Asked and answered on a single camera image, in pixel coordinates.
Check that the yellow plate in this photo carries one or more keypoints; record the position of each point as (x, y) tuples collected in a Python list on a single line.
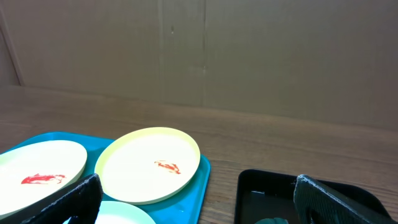
[(35, 171), (148, 165)]

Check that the light green plate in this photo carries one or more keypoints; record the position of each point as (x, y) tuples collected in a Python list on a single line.
[(113, 212)]

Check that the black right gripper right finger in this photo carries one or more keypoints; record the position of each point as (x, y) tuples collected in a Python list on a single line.
[(315, 202)]

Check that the black rectangular tray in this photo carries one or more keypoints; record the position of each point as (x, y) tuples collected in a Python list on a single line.
[(262, 194)]

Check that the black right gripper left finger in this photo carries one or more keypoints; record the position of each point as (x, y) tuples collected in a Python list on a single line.
[(78, 203)]

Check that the blue plastic tray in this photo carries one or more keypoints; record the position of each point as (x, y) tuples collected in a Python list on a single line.
[(182, 208)]

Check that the orange green scrub sponge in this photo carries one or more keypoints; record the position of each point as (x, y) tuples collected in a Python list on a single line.
[(272, 221)]

